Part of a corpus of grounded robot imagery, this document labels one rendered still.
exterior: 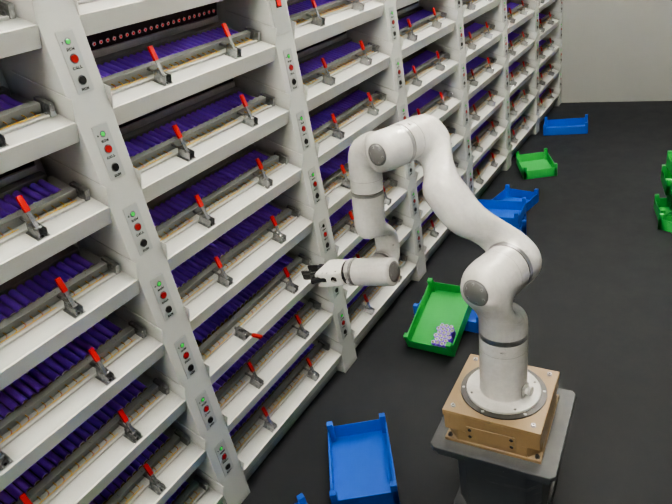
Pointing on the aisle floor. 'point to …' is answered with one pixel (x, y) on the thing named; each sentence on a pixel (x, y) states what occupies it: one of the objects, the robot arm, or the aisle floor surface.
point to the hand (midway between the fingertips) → (310, 272)
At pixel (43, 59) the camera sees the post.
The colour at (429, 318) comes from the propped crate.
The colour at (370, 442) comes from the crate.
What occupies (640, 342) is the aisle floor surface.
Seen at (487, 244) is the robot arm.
